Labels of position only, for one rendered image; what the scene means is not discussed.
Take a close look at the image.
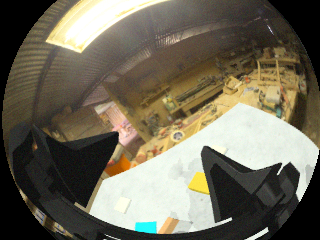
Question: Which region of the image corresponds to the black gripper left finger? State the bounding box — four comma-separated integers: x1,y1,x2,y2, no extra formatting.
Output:
32,125,120,208

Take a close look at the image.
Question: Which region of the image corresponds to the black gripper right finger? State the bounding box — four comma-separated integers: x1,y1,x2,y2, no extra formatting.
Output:
200,145,283,224

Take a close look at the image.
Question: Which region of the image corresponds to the yellow rectangular block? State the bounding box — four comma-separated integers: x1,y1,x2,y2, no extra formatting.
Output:
188,172,209,195

